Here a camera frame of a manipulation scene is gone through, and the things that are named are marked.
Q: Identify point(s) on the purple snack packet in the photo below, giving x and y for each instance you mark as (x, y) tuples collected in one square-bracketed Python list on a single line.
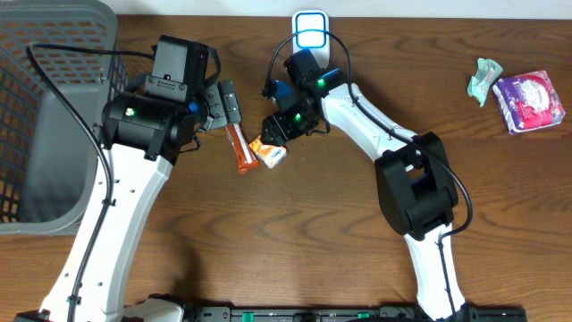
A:
[(528, 102)]

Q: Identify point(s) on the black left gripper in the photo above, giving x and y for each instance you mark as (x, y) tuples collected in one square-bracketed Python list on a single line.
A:
[(222, 106)]

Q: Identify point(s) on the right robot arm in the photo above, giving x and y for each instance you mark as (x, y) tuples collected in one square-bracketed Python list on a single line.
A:
[(416, 189)]

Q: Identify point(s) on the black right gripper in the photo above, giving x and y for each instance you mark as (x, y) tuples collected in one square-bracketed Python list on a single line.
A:
[(277, 127)]

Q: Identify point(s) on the teal wrapper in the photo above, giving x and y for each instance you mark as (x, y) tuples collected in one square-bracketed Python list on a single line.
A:
[(488, 71)]

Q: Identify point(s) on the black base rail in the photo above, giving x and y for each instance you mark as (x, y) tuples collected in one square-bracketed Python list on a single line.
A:
[(384, 313)]

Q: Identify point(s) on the orange snack packet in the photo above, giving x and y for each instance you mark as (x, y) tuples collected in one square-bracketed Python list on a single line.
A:
[(270, 155)]

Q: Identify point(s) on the grey plastic basket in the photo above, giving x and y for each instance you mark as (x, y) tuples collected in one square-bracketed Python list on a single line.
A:
[(48, 165)]

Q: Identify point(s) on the red snack bar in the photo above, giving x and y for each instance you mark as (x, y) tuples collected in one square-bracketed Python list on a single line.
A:
[(245, 157)]

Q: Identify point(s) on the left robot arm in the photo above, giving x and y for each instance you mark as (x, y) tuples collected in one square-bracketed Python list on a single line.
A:
[(144, 130)]

